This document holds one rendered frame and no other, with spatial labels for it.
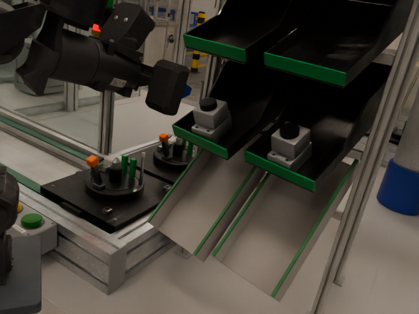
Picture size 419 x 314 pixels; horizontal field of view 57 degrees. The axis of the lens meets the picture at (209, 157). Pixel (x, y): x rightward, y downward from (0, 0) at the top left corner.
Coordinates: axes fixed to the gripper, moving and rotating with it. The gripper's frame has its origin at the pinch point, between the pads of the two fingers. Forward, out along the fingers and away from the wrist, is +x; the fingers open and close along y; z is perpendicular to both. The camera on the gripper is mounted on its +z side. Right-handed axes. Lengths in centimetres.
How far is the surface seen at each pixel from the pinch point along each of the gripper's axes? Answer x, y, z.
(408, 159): 101, -16, -2
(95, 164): 13.0, 25.3, -22.5
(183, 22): 106, 106, 25
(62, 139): 28, 64, -29
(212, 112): 12.3, -1.8, -2.5
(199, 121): 12.7, 0.7, -4.9
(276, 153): 15.6, -13.7, -5.2
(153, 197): 26.9, 18.8, -28.3
